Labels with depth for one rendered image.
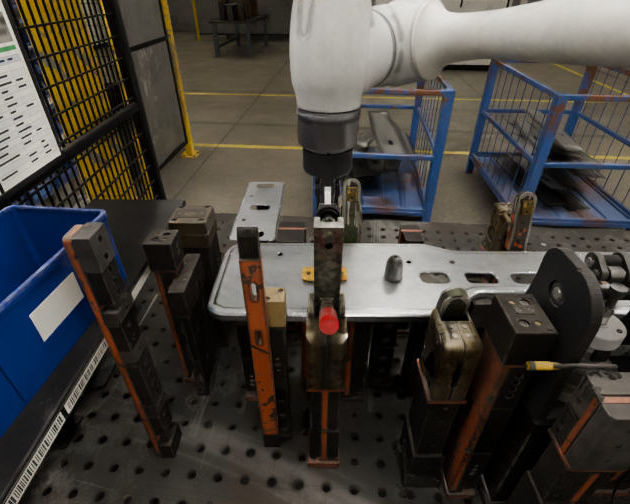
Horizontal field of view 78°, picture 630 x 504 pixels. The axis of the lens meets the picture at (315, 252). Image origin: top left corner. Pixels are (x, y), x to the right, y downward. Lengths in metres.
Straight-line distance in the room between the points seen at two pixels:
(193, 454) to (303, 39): 0.74
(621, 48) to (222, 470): 0.82
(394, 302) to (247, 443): 0.41
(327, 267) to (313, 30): 0.28
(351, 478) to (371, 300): 0.34
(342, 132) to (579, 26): 0.27
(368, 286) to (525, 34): 0.43
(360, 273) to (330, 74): 0.37
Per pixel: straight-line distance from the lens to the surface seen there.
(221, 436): 0.89
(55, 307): 0.61
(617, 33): 0.42
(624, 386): 0.58
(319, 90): 0.53
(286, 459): 0.85
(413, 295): 0.71
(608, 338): 0.59
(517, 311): 0.54
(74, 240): 0.55
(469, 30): 0.59
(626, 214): 3.31
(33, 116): 0.93
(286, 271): 0.74
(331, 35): 0.52
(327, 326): 0.43
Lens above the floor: 1.45
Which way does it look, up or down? 35 degrees down
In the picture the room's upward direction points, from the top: straight up
